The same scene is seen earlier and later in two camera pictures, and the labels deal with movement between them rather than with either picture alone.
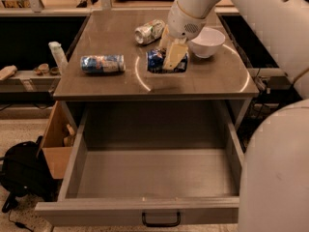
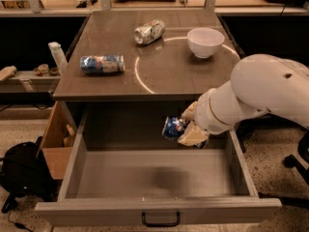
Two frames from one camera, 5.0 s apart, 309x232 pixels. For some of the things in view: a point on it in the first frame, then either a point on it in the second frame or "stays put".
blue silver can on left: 102,64 stays put
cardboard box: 57,141 stays put
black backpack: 24,171 stays put
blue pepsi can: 155,59 to 173,128
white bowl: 207,43 stays put
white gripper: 182,24 to 205,114
